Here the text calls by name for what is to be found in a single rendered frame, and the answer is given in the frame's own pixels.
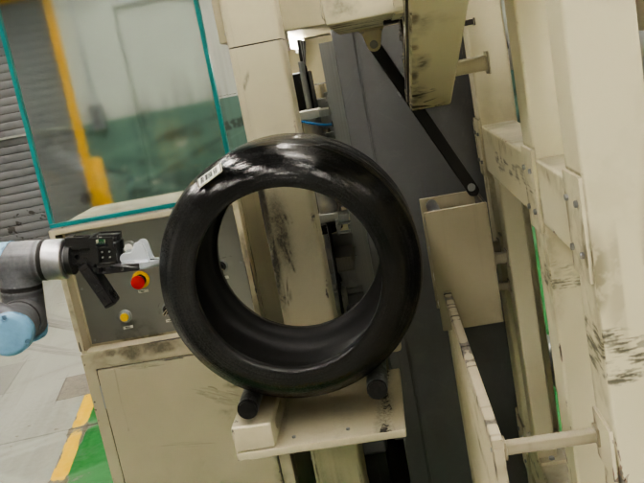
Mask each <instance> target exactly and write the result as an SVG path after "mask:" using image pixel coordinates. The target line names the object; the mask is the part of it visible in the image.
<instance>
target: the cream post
mask: <svg viewBox="0 0 644 483"><path fill-rule="evenodd" d="M219 5H220V10H221V15H222V20H223V25H224V30H225V34H224V35H226V39H227V44H228V48H229V54H230V58H231V63H230V64H231V65H232V67H233V72H234V77H235V82H236V86H237V91H238V96H239V101H240V106H241V115H242V119H243V124H244V129H245V133H246V138H247V142H250V141H253V140H255V139H258V138H262V137H266V136H269V135H274V134H281V133H304V132H303V128H302V123H301V117H300V112H299V107H298V102H297V97H296V92H295V86H294V81H293V76H292V72H291V66H290V61H289V56H288V46H287V42H286V37H285V31H284V26H283V21H282V15H281V11H280V6H279V0H219ZM258 195H259V200H260V204H261V209H262V214H263V219H264V228H265V232H266V237H267V242H268V245H269V250H270V256H271V261H272V265H273V270H274V275H275V280H276V285H277V289H278V294H279V299H280V304H281V309H282V314H283V318H284V323H285V325H291V326H310V325H316V324H321V323H324V322H327V321H330V320H333V319H335V318H337V317H338V315H337V310H336V304H335V300H334V290H333V285H332V280H331V274H330V270H329V265H328V260H327V254H326V249H325V244H324V239H323V234H322V229H321V223H320V218H319V214H318V209H317V203H316V198H315V193H314V191H310V190H306V189H301V188H292V187H278V188H270V189H264V190H260V191H258ZM310 455H311V459H310V460H312V463H313V468H314V473H315V478H316V483H369V478H368V474H367V470H366V463H365V457H364V452H363V447H362V443H361V444H355V445H349V446H342V447H335V448H323V449H317V450H311V451H310Z"/></svg>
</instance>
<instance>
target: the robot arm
mask: <svg viewBox="0 0 644 483"><path fill-rule="evenodd" d="M97 235H98V237H97ZM123 248H125V243H124V239H123V238H122V230H121V231H102V232H98V233H94V234H93V235H83V236H76V234H74V235H69V236H68V237H65V238H64V239H52V240H36V241H4V242H0V293H1V301H2V303H1V302H0V356H5V357H10V356H15V355H18V354H20V353H22V352H23V351H25V350H26V349H27V348H28V347H30V345H31V344H32V343H33V342H35V341H38V340H39V339H41V338H42V337H44V336H45V335H46V334H47V332H48V320H47V316H46V308H45V300H44V291H43V285H42V281H48V280H64V279H69V278H70V276H71V275H75V274H77V273H78V271H80V273H81V274H82V276H83V277H84V279H85V280H86V281H87V283H88V284H89V286H91V288H92V289H93V291H94V292H95V294H96V295H97V296H98V298H99V299H100V301H101V302H102V304H103V306H104V307H105V308H106V309H108V308H110V307H112V306H113V305H115V304H116V303H117V302H118V300H119V299H120V296H119V295H118V294H117V292H116V290H115V289H114V288H113V286H112V285H111V284H110V283H109V281H108V280H107V278H106V277H105V276H104V275H105V274H111V273H120V272H129V271H135V270H140V269H147V268H151V267H156V266H159V258H158V257H154V256H153V254H152V251H151V249H150V244H149V242H148V241H147V240H146V239H140V240H139V241H138V242H136V243H135V244H134V245H133V248H132V249H128V250H127V251H126V253H124V250H123Z"/></svg>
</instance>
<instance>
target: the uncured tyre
mask: <svg viewBox="0 0 644 483"><path fill-rule="evenodd" d="M218 163H221V167H222V172H221V173H220V174H218V175H217V176H216V177H214V178H213V179H212V180H210V181H209V182H208V183H206V184H205V185H204V186H202V187H201V188H200V189H199V188H198V184H197V180H198V179H199V178H200V177H202V176H203V175H204V174H206V173H207V172H208V171H210V170H211V169H213V168H214V167H215V166H216V165H217V164H218ZM278 187H292V188H301V189H306V190H310V191H314V192H317V193H319V194H322V195H324V196H327V197H329V198H331V199H333V200H335V201H337V202H338V203H340V204H341V205H343V206H344V207H345V208H347V209H348V210H349V211H350V212H351V213H352V214H353V215H354V216H355V217H356V218H357V219H358V220H359V221H360V222H361V223H362V225H363V226H364V227H365V229H366V230H367V232H368V233H369V235H370V237H371V238H372V240H373V242H374V245H375V247H376V249H377V251H378V254H379V266H378V269H377V273H376V275H375V278H374V280H373V282H372V284H371V286H370V287H369V288H368V290H367V292H366V293H365V294H364V296H363V297H362V298H361V299H360V300H359V301H358V302H357V303H356V304H355V305H354V306H353V307H352V308H351V309H349V310H348V311H346V312H345V313H343V314H342V315H340V316H338V317H337V318H335V319H333V320H330V321H327V322H324V323H321V324H316V325H310V326H291V325H285V324H281V323H277V322H274V321H271V320H269V319H266V318H264V317H262V316H260V315H259V314H257V313H256V312H254V311H253V310H251V309H250V308H249V307H248V306H246V305H245V304H244V303H243V302H242V301H241V300H240V299H239V298H238V296H237V295H236V294H235V293H234V291H233V290H232V289H231V288H230V286H229V285H228V283H227V281H226V279H225V277H224V274H223V271H222V269H221V265H220V261H219V229H220V226H221V223H222V220H223V217H224V215H225V212H226V210H227V209H228V207H229V205H230V204H232V203H233V202H235V201H236V200H238V199H240V198H241V197H243V196H247V195H249V194H252V193H255V192H258V191H260V190H264V189H270V188H278ZM159 274H160V284H161V289H162V295H163V299H164V303H165V306H166V309H167V312H168V315H169V317H170V319H171V321H172V324H173V326H174V328H175V330H176V331H177V333H178V335H179V336H180V338H181V339H182V341H183V342H184V344H185V345H186V346H187V347H188V349H189V350H190V351H191V352H192V353H193V355H194V356H195V357H196V358H197V359H198V360H199V361H200V362H201V363H203V364H204V365H205V366H206V367H207V368H208V369H210V370H211V371H212V372H214V373H215V374H217V375H218V376H220V377H221V378H223V379H224V380H227V381H229V382H230V383H232V384H234V385H237V386H238V387H240V388H243V389H245V390H248V391H251V392H254V393H258V394H262V395H266V396H270V397H277V398H308V397H315V396H320V395H325V394H328V393H332V392H334V391H337V390H340V389H342V388H345V387H347V386H349V385H351V384H353V383H355V382H357V381H359V380H361V379H363V378H364V377H366V376H367V375H369V374H370V373H371V372H373V371H374V370H375V369H376V368H377V367H379V366H380V365H381V364H382V363H383V362H384V361H385V360H386V359H387V358H388V357H389V356H390V355H391V354H392V353H393V352H394V350H395V349H396V348H397V347H398V345H399V344H400V343H401V341H402V340H403V338H404V336H405V334H406V333H407V331H408V329H409V327H410V325H411V323H412V321H413V319H414V316H415V314H416V311H417V308H418V305H419V302H420V298H421V293H422V286H423V274H424V268H423V255H422V249H421V244H420V240H419V237H418V233H417V229H416V226H415V222H414V219H413V217H412V214H411V211H410V209H409V206H408V204H407V202H406V200H405V198H404V196H403V194H402V192H401V191H400V189H399V188H398V186H397V185H396V183H395V182H394V181H393V179H392V178H391V177H390V176H389V175H388V174H387V172H386V171H385V170H384V169H383V168H382V167H381V166H379V165H378V164H377V163H376V162H375V161H374V160H372V159H371V158H370V157H368V156H367V155H365V154H364V153H362V152H361V151H359V150H358V149H355V148H353V147H351V146H349V145H347V144H345V143H342V142H340V141H337V140H335V139H332V138H329V137H325V136H321V135H315V134H308V133H281V134H274V135H269V136H266V137H262V138H258V139H255V140H253V141H250V142H247V143H245V144H243V145H241V146H239V147H237V148H235V149H232V150H231V151H229V152H228V153H226V154H225V155H223V156H222V157H221V158H220V159H219V160H217V161H216V162H214V163H213V164H211V165H210V166H209V167H207V168H206V169H205V170H204V171H202V172H201V173H200V174H199V175H198V176H197V177H196V178H195V179H194V180H193V181H192V182H191V183H190V184H189V186H188V187H187V188H186V189H185V191H184V192H183V193H182V195H181V196H180V198H179V199H178V200H177V201H176V203H175V205H174V207H173V209H172V212H171V214H170V216H169V219H168V221H167V224H166V227H165V230H164V234H163V238H162V241H161V247H160V257H159Z"/></svg>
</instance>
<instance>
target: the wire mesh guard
mask: <svg viewBox="0 0 644 483"><path fill-rule="evenodd" d="M444 298H445V301H446V305H447V308H448V313H449V316H450V320H451V326H452V330H450V331H448V336H449V343H450V348H451V354H452V360H453V366H454V373H455V378H456V384H457V390H458V396H459V402H460V408H461V414H462V420H463V426H464V432H465V438H466V444H467V450H468V456H469V462H470V468H471V479H472V483H509V477H508V472H507V465H506V459H505V452H504V443H503V439H502V436H501V433H500V431H499V428H498V425H497V422H496V419H495V414H494V413H493V410H492V407H491V404H490V401H489V398H488V396H487V393H486V390H485V387H484V384H483V381H482V379H481V377H480V374H479V371H478V368H477V365H476V363H475V360H474V357H473V354H472V349H471V347H470V344H469V341H468V339H467V336H466V333H465V331H464V328H463V325H462V322H461V319H460V316H459V314H458V311H457V308H456V306H455V303H454V300H453V298H452V295H451V292H450V291H446V292H444ZM491 448H492V452H491Z"/></svg>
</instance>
